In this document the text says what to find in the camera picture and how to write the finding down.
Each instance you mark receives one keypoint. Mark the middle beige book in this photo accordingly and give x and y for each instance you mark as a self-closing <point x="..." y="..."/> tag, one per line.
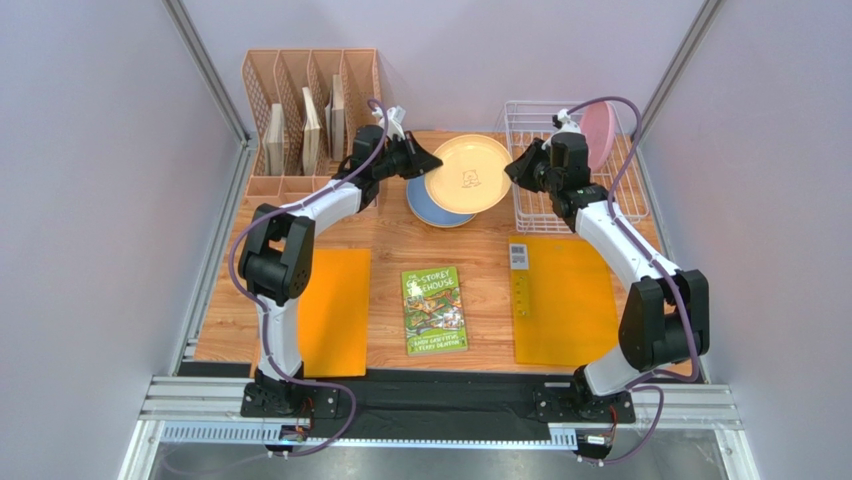
<point x="311" y="134"/>

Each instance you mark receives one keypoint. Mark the right aluminium frame post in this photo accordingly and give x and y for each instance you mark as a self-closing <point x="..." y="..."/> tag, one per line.
<point x="687" y="48"/>

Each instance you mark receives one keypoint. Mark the left beige book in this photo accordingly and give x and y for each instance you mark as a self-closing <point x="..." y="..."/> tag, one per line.
<point x="275" y="141"/>

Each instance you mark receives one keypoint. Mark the green children's book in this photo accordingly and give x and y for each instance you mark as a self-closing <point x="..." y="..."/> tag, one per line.
<point x="433" y="314"/>

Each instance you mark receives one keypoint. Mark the pink plate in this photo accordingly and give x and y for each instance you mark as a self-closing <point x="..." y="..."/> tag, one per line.
<point x="598" y="125"/>

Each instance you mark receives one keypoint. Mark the white wire dish rack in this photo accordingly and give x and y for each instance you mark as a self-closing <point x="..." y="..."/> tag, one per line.
<point x="626" y="198"/>

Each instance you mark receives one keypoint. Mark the aluminium front rail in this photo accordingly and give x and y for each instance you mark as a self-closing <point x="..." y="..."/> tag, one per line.
<point x="208" y="409"/>

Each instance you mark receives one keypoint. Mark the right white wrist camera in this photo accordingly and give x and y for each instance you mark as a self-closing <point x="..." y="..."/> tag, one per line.
<point x="563" y="123"/>

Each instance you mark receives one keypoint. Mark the left aluminium frame post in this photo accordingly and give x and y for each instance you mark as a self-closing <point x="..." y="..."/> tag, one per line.
<point x="185" y="27"/>

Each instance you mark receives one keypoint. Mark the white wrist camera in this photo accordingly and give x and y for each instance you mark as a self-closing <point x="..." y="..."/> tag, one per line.
<point x="563" y="123"/>
<point x="391" y="120"/>

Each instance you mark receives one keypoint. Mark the blue plate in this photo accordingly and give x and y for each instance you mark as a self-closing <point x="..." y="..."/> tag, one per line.
<point x="427" y="211"/>

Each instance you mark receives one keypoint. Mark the pink desk file organizer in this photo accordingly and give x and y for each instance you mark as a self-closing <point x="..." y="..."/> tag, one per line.
<point x="278" y="76"/>

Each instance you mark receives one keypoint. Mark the aluminium frame post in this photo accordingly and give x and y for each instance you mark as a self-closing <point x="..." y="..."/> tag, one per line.
<point x="687" y="48"/>
<point x="185" y="27"/>

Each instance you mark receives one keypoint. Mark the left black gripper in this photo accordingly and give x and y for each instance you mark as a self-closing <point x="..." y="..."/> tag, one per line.
<point x="420" y="159"/>

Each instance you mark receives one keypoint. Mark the right orange folder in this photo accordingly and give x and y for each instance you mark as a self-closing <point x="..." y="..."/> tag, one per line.
<point x="562" y="302"/>

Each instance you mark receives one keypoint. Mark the orange folder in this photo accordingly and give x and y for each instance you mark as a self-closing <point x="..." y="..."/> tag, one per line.
<point x="562" y="302"/>
<point x="322" y="333"/>

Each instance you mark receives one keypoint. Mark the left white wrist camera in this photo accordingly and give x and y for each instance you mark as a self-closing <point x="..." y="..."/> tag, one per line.
<point x="391" y="120"/>

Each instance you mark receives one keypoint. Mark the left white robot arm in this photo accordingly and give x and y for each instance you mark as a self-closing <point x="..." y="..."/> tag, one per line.
<point x="272" y="259"/>

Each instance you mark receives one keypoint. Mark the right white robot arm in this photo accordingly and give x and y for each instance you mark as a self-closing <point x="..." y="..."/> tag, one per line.
<point x="666" y="318"/>

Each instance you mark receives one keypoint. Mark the left orange folder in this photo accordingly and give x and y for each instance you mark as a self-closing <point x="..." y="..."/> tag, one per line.
<point x="322" y="333"/>

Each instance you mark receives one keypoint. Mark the black base mat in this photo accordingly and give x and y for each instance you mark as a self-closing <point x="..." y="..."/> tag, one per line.
<point x="387" y="404"/>

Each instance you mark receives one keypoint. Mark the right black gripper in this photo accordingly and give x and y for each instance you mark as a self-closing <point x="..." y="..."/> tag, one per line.
<point x="535" y="169"/>

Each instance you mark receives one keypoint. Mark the tan yellow plate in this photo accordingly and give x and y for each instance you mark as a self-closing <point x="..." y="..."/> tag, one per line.
<point x="472" y="176"/>

